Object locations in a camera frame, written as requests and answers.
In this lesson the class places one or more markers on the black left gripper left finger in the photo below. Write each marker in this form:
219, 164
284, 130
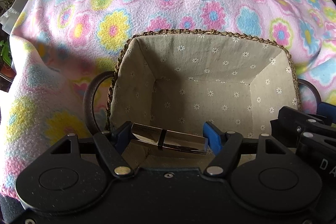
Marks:
111, 145

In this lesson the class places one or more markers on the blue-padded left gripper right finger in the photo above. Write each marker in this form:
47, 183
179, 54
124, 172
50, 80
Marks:
226, 148

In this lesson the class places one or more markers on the gold lipstick tube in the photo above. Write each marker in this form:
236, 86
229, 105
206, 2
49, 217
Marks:
168, 143

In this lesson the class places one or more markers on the woven lined basket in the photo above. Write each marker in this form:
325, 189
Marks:
179, 80

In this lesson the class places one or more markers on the floral pink fleece blanket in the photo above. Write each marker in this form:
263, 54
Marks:
60, 46

